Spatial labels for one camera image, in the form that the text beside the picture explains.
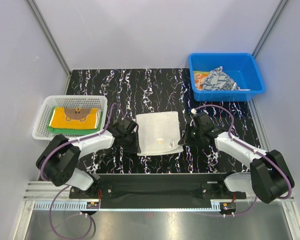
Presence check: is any light grey towel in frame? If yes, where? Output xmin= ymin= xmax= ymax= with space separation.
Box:
xmin=136 ymin=111 xmax=183 ymax=156

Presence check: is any grey blue patterned towel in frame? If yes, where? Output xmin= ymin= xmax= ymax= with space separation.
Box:
xmin=199 ymin=66 xmax=240 ymax=91

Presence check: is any green microfiber towel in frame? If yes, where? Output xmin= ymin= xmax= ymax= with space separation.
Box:
xmin=47 ymin=122 xmax=101 ymax=136

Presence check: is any brown yellow towel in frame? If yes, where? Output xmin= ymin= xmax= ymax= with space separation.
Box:
xmin=48 ymin=107 xmax=103 ymax=130

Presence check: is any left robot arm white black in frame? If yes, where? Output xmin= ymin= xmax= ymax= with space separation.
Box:
xmin=35 ymin=118 xmax=140 ymax=198

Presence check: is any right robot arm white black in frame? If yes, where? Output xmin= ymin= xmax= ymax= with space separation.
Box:
xmin=178 ymin=111 xmax=295 ymax=204

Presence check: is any black marble pattern mat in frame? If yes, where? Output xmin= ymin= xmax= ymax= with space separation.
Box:
xmin=65 ymin=68 xmax=264 ymax=174

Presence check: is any white perforated plastic basket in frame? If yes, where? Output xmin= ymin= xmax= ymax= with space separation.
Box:
xmin=32 ymin=95 xmax=108 ymax=141

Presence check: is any orange patterned cloth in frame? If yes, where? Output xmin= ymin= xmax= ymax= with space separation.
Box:
xmin=193 ymin=71 xmax=210 ymax=91

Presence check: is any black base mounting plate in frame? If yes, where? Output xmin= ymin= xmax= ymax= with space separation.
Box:
xmin=69 ymin=173 xmax=247 ymax=211

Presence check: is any blue plastic bin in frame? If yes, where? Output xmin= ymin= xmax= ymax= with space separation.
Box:
xmin=188 ymin=53 xmax=266 ymax=102

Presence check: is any right small circuit board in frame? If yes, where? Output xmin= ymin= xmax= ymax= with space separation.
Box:
xmin=220 ymin=202 xmax=237 ymax=213

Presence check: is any small circuit board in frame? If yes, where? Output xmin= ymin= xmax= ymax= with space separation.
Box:
xmin=86 ymin=201 xmax=100 ymax=209
xmin=220 ymin=202 xmax=237 ymax=213

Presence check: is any left small circuit board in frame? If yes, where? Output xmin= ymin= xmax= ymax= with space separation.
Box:
xmin=86 ymin=201 xmax=100 ymax=209

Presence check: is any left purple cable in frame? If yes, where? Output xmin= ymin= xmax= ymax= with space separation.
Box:
xmin=39 ymin=102 xmax=125 ymax=238

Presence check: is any purple cable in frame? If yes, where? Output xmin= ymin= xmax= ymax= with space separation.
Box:
xmin=191 ymin=104 xmax=293 ymax=217
xmin=39 ymin=102 xmax=125 ymax=238

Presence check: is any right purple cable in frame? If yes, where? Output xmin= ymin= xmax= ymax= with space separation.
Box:
xmin=191 ymin=104 xmax=293 ymax=217

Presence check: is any aluminium rail front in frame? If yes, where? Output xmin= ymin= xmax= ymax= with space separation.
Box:
xmin=22 ymin=181 xmax=296 ymax=201

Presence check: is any left aluminium frame post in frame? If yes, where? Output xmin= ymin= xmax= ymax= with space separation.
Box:
xmin=25 ymin=0 xmax=72 ymax=76

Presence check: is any aluminium frame post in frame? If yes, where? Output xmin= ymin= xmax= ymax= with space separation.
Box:
xmin=252 ymin=0 xmax=290 ymax=59
xmin=25 ymin=0 xmax=72 ymax=76

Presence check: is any right aluminium frame post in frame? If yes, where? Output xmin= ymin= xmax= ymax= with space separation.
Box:
xmin=252 ymin=0 xmax=290 ymax=59

